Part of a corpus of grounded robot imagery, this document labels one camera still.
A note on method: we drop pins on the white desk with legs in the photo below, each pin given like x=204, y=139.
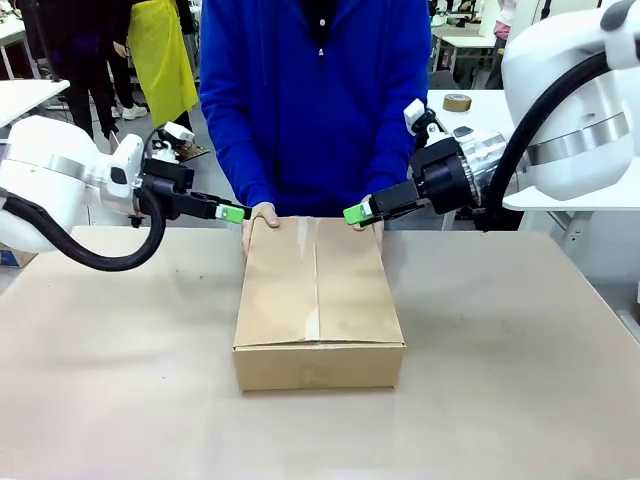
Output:
x=10, y=37

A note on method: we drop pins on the brown cardboard box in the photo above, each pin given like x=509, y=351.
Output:
x=315, y=300

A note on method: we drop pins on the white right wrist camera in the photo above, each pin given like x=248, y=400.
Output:
x=414, y=114

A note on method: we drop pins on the white sneaker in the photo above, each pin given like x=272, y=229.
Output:
x=134, y=112

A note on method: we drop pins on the blue box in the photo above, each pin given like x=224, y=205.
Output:
x=10, y=257

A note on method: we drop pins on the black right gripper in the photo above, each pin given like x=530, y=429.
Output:
x=440, y=175

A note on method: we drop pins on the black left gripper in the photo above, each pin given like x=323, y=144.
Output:
x=165, y=185

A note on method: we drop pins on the person's left hand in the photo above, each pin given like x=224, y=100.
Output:
x=377, y=227

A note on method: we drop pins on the person in black clothes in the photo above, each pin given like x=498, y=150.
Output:
x=80, y=50

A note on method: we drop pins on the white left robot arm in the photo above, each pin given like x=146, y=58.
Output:
x=45, y=185

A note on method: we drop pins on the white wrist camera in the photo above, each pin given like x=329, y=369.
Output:
x=414, y=114
x=177, y=132

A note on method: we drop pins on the person's right hand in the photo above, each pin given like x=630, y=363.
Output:
x=265, y=212

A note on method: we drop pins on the person in blue hoodie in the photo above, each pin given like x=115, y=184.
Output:
x=310, y=125

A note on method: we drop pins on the person's left forearm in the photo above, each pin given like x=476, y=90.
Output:
x=400, y=155

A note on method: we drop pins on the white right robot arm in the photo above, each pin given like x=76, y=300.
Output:
x=565, y=75

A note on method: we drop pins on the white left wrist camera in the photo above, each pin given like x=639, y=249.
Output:
x=177, y=132

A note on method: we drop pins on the white side table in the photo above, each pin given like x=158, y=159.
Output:
x=487, y=102

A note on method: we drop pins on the dark floor base plate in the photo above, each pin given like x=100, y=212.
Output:
x=197, y=151

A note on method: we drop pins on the person in pink top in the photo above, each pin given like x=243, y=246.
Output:
x=502, y=25

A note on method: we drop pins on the person in yellow apron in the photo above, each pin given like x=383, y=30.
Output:
x=160, y=60

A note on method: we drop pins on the white background table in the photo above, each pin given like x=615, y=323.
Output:
x=470, y=40

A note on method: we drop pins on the brown tape roll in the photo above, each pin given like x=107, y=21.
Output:
x=457, y=102

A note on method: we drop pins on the person's right forearm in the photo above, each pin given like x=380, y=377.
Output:
x=235, y=165

